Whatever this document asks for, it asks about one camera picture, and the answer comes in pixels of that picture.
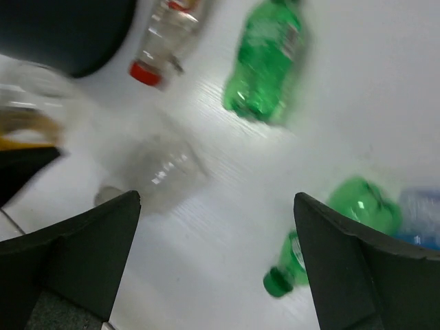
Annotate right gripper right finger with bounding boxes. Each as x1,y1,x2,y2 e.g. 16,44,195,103
294,192,439,329

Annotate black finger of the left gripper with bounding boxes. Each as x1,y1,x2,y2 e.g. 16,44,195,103
1,146,62,207

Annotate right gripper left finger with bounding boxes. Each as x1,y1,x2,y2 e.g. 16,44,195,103
1,191,141,329

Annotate clear bottle yellow label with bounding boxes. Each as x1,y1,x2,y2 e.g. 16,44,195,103
1,61,75,151

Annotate green plastic bottle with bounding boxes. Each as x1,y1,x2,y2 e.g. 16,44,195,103
222,1,303,124
263,175,404,298

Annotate crushed blue label bottle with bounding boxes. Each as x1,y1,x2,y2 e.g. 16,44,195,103
393,186,439,250

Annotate clear wide plastic jar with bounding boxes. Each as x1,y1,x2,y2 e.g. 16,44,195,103
93,133,208,215

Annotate dark blue gold-rimmed bin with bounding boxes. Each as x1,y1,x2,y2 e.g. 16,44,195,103
1,0,137,78

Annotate clear bottle with red cap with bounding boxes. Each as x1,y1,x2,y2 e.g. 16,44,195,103
129,1,214,88

